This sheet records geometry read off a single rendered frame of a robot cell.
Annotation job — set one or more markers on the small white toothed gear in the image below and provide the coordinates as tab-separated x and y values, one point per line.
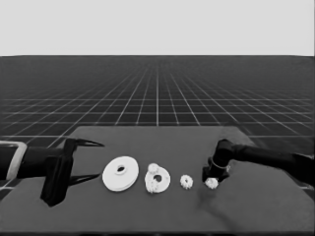
210	185
183	183
150	170
149	188

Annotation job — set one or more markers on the large thick white disc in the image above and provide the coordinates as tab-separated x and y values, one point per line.
114	180

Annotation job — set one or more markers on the white round carrier with pins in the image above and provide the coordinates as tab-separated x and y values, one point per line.
165	179

